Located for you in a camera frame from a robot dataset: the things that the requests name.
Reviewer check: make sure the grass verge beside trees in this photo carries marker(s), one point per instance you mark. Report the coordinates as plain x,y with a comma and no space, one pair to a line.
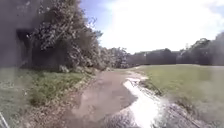
43,86

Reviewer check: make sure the row of trees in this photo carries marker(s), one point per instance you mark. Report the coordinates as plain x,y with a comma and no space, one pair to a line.
66,43

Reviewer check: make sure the open grass field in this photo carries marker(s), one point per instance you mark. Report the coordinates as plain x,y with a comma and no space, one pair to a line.
190,80

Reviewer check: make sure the water puddle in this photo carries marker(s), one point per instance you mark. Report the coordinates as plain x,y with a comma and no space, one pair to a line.
143,106

